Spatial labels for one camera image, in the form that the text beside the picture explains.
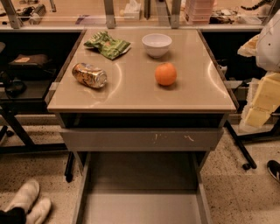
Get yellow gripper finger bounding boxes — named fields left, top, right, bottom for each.
left=244, top=73, right=280, bottom=128
left=237, top=34, right=259, bottom=57

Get orange fruit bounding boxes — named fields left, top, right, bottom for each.
left=155, top=63, right=177, bottom=86

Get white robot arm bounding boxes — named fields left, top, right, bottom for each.
left=237, top=10, right=280, bottom=128

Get grey drawer cabinet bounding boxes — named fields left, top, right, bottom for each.
left=46, top=28, right=240, bottom=224

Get open middle drawer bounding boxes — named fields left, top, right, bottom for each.
left=71, top=152, right=214, bottom=224

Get pink storage box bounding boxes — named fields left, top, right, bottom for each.
left=185, top=0, right=214, bottom=25

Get black shoe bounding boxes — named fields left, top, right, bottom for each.
left=267, top=160, right=280, bottom=183

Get white ceramic bowl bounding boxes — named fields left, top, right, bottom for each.
left=142, top=33, right=172, bottom=58

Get green chip bag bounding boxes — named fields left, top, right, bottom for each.
left=84, top=31, right=130, bottom=60

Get crushed gold soda can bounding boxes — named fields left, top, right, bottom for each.
left=72, top=63, right=107, bottom=88

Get black headphones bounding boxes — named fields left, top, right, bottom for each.
left=1, top=78, right=26, bottom=97

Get white right shoe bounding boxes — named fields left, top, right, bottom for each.
left=25, top=198, right=52, bottom=224

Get black desk leg frame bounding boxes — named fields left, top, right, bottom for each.
left=224, top=119, right=280, bottom=171

